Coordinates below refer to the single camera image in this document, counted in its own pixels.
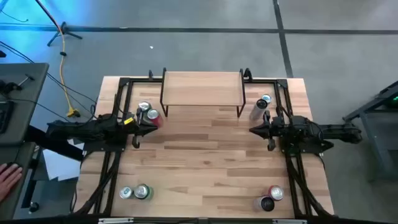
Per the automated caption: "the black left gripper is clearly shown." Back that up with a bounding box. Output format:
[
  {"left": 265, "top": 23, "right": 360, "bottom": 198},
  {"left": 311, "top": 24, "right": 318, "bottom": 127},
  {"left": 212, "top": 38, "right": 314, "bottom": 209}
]
[{"left": 119, "top": 108, "right": 159, "bottom": 149}]

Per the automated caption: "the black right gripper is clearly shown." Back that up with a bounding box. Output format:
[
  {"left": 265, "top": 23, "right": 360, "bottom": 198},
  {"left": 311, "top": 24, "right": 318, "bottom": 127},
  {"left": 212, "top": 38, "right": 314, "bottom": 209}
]
[{"left": 249, "top": 110, "right": 292, "bottom": 152}]

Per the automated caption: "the tall white can black lid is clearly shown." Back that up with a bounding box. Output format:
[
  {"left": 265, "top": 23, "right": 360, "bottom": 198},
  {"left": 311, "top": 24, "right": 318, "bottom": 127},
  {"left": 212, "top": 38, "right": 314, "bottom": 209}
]
[
  {"left": 253, "top": 195, "right": 275, "bottom": 213},
  {"left": 248, "top": 98, "right": 269, "bottom": 122}
]

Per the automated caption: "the red soda can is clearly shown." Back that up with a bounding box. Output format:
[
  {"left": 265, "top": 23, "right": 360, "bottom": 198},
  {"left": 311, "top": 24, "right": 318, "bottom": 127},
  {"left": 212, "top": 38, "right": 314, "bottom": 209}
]
[
  {"left": 267, "top": 185, "right": 285, "bottom": 202},
  {"left": 146, "top": 108, "right": 165, "bottom": 129}
]

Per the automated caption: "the green soda can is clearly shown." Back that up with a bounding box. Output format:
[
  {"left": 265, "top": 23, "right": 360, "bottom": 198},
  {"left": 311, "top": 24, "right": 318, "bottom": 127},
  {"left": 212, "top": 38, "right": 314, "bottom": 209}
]
[
  {"left": 133, "top": 183, "right": 155, "bottom": 201},
  {"left": 137, "top": 101, "right": 153, "bottom": 122}
]

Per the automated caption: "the white paper sheet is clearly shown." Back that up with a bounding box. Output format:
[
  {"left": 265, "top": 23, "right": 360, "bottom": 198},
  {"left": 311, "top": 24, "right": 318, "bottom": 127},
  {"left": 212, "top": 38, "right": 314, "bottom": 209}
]
[{"left": 42, "top": 147, "right": 85, "bottom": 182}]

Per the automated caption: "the black metal strut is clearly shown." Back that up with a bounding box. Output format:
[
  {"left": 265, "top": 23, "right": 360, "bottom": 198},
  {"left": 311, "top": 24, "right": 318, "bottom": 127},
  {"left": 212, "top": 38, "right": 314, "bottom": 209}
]
[{"left": 24, "top": 124, "right": 85, "bottom": 162}]

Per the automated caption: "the dark grey cart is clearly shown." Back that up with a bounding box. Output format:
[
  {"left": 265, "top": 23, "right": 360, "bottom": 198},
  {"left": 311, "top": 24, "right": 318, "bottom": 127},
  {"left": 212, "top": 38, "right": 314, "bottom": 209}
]
[{"left": 341, "top": 80, "right": 398, "bottom": 181}]

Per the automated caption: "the dark grey desk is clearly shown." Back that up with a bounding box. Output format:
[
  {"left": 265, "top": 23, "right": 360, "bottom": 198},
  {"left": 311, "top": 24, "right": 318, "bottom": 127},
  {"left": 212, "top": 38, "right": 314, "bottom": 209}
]
[
  {"left": 0, "top": 141, "right": 37, "bottom": 221},
  {"left": 0, "top": 62, "right": 50, "bottom": 147}
]

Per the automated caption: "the black tripod stand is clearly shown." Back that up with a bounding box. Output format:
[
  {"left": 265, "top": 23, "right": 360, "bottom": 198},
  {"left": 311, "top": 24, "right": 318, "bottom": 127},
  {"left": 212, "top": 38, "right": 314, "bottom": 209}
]
[{"left": 34, "top": 0, "right": 83, "bottom": 47}]

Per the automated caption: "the black keyboard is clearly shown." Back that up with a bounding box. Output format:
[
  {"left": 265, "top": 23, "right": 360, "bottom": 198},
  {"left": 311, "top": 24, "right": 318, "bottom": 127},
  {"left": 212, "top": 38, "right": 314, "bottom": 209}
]
[{"left": 0, "top": 100, "right": 14, "bottom": 134}]

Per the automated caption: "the black desk clamp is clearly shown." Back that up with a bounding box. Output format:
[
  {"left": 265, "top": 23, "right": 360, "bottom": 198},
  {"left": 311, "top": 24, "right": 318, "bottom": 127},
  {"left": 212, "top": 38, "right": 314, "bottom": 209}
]
[{"left": 0, "top": 79, "right": 23, "bottom": 94}]

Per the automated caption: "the person's hand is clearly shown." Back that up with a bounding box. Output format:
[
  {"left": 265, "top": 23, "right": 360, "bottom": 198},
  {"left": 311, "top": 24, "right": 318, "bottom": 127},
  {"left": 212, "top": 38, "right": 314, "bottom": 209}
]
[{"left": 0, "top": 163, "right": 24, "bottom": 203}]

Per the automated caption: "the black aluminium table frame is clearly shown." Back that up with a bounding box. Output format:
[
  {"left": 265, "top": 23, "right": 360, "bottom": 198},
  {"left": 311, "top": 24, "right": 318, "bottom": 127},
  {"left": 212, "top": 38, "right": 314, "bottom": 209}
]
[{"left": 70, "top": 76, "right": 335, "bottom": 218}]

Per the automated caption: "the wooden shelf black metal frame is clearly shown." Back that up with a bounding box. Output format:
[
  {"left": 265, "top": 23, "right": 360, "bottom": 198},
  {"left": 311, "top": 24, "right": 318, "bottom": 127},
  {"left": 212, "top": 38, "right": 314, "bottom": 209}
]
[{"left": 159, "top": 67, "right": 247, "bottom": 118}]

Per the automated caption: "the yellow cable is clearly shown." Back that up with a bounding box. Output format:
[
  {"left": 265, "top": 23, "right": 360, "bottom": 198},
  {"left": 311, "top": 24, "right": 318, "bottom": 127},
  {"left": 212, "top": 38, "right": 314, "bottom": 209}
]
[{"left": 58, "top": 30, "right": 81, "bottom": 118}]

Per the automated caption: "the black floor cable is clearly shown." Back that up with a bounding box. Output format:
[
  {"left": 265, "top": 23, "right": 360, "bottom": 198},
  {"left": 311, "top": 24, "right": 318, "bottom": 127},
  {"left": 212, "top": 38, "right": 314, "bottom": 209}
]
[{"left": 0, "top": 40, "right": 98, "bottom": 124}]

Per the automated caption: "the silver metal bracket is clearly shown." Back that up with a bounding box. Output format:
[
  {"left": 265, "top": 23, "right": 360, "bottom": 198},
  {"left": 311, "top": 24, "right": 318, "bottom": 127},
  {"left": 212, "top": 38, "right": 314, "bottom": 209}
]
[
  {"left": 98, "top": 217, "right": 134, "bottom": 224},
  {"left": 272, "top": 218, "right": 308, "bottom": 224}
]

